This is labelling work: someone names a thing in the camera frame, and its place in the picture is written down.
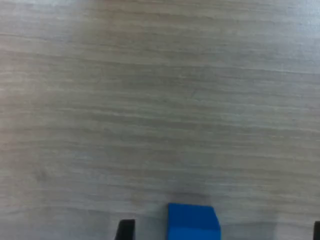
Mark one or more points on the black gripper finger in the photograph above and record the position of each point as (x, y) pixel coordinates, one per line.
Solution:
(126, 230)
(317, 231)

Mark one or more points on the blue cube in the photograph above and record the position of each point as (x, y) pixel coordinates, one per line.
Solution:
(192, 222)

